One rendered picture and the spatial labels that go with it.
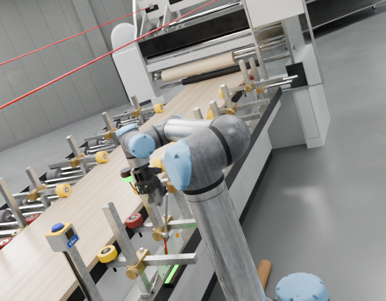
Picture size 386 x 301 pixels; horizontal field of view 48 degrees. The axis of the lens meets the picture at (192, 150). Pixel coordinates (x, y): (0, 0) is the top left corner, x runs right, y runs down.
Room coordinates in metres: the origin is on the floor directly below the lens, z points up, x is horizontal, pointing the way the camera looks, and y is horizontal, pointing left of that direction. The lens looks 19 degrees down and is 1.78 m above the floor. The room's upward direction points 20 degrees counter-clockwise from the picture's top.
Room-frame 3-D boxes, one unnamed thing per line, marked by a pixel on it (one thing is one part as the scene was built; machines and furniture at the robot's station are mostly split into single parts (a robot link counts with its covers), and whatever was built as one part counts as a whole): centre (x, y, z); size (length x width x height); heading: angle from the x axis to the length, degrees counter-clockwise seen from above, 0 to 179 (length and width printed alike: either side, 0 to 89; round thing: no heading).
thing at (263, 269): (2.26, -0.11, 0.04); 0.30 x 0.08 x 0.08; 151
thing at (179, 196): (2.01, 0.14, 0.86); 0.03 x 0.03 x 0.48; 61
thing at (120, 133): (1.70, 0.22, 1.32); 0.10 x 0.09 x 0.12; 18
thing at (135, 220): (1.90, 0.38, 0.85); 0.08 x 0.08 x 0.11
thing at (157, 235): (1.81, 0.25, 0.84); 0.13 x 0.06 x 0.05; 151
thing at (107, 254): (1.68, 0.50, 0.85); 0.08 x 0.08 x 0.11
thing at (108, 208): (1.57, 0.38, 0.91); 0.03 x 0.03 x 0.48; 61
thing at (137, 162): (1.70, 0.22, 1.23); 0.10 x 0.09 x 0.05; 61
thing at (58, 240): (1.34, 0.51, 1.18); 0.07 x 0.07 x 0.08; 61
